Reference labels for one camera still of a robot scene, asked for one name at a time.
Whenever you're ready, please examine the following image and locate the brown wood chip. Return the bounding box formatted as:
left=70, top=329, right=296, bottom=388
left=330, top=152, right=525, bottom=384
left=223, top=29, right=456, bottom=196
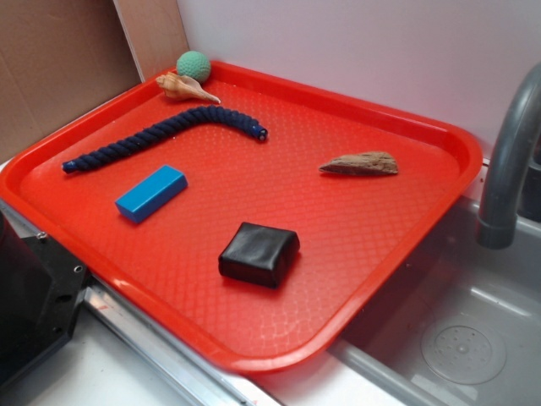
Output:
left=319, top=151, right=399, bottom=176

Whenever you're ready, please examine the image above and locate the red plastic tray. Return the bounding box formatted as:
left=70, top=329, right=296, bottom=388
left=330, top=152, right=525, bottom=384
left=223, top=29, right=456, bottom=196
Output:
left=1, top=63, right=482, bottom=375

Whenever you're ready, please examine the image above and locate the black leather pouch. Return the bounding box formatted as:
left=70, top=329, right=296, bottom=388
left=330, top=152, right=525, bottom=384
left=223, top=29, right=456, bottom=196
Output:
left=218, top=222, right=300, bottom=288

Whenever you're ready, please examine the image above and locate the blue rectangular block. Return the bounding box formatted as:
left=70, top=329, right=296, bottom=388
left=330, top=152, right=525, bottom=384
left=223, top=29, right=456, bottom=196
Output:
left=115, top=165, right=189, bottom=223

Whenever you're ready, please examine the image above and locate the tan conch seashell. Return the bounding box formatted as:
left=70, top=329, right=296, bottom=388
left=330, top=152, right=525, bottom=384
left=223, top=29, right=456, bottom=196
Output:
left=156, top=72, right=221, bottom=104

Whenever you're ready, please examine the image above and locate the green textured ball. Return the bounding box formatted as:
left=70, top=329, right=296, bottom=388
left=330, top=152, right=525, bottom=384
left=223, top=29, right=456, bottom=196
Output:
left=176, top=51, right=211, bottom=84

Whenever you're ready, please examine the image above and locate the grey curved faucet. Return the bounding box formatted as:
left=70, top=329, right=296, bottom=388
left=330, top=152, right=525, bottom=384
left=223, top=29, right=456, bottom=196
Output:
left=476, top=64, right=540, bottom=250

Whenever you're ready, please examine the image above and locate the grey plastic sink basin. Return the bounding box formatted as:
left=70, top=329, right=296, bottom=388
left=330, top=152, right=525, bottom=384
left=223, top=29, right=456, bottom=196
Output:
left=331, top=199, right=540, bottom=405

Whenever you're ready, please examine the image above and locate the brown cardboard panel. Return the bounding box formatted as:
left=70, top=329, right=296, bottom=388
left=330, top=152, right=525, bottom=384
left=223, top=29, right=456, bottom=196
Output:
left=1, top=1, right=189, bottom=162

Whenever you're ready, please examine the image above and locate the dark blue twisted rope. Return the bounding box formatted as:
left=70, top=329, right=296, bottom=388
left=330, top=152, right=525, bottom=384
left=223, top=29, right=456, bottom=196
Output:
left=62, top=105, right=269, bottom=175

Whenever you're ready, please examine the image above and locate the aluminium rail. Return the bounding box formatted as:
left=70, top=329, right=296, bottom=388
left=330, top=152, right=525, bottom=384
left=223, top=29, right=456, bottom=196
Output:
left=0, top=198, right=271, bottom=406

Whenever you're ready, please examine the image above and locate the black metal bracket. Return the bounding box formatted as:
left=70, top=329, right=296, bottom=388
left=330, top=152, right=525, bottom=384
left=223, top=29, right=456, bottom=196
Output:
left=1, top=216, right=88, bottom=390

